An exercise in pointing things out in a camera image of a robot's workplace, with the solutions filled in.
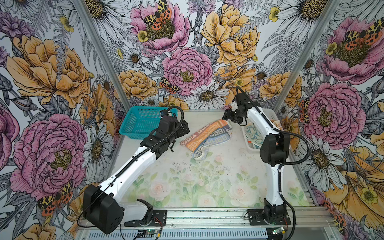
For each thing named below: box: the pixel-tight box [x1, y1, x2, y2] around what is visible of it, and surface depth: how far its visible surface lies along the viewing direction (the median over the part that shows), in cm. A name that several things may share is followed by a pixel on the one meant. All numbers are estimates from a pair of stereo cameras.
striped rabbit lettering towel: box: [180, 119, 232, 160], surface depth 107 cm
